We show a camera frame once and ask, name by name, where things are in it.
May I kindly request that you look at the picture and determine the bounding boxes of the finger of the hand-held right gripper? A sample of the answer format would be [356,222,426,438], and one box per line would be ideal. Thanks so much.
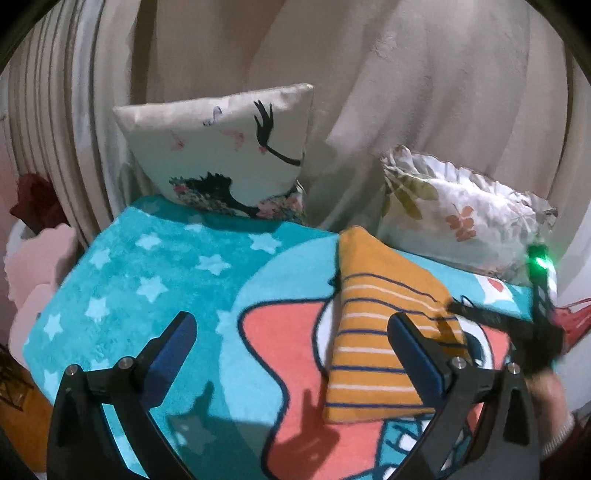
[445,298,536,340]

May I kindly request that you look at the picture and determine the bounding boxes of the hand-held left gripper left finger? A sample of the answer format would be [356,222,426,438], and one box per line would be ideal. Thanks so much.
[46,311,199,480]

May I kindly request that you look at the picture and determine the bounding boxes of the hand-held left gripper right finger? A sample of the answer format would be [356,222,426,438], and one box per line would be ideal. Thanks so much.
[387,311,541,480]

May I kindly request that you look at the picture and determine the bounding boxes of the yellow striped sweater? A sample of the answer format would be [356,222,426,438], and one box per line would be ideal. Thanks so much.
[322,225,472,424]

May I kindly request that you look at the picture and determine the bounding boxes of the person's right forearm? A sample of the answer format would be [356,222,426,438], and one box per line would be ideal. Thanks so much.
[539,412,580,463]

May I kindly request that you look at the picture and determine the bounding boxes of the person's right hand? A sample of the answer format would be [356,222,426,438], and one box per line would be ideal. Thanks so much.
[525,370,574,445]

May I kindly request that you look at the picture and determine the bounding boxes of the turquoise star printed blanket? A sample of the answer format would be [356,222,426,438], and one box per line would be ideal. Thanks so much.
[22,194,560,480]

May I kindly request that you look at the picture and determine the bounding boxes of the white leaf print pillow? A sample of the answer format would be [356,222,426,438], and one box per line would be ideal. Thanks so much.
[379,145,559,286]

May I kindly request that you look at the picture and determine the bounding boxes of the pink and red plush toy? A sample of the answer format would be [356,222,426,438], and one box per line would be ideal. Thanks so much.
[4,225,89,367]

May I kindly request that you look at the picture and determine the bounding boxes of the dark red cloth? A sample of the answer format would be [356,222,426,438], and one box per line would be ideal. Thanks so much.
[9,173,71,232]

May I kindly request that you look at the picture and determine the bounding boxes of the white bird print pillow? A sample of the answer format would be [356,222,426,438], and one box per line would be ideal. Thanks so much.
[113,83,315,227]

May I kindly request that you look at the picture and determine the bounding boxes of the beige curtain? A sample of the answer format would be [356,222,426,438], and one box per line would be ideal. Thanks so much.
[0,0,591,416]

